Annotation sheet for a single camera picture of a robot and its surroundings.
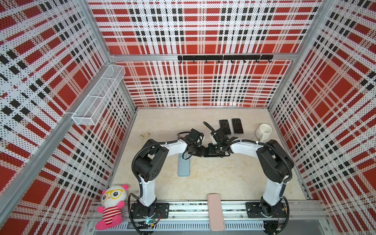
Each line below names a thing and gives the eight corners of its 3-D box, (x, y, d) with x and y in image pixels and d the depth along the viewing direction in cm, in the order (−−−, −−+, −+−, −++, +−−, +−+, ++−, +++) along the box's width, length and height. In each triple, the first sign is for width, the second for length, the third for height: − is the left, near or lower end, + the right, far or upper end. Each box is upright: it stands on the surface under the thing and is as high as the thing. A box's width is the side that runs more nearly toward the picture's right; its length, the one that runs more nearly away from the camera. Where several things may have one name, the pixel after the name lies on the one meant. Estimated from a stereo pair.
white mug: (260, 143, 101) (265, 136, 95) (251, 136, 106) (255, 128, 99) (269, 136, 105) (274, 129, 99) (260, 129, 110) (265, 121, 103)
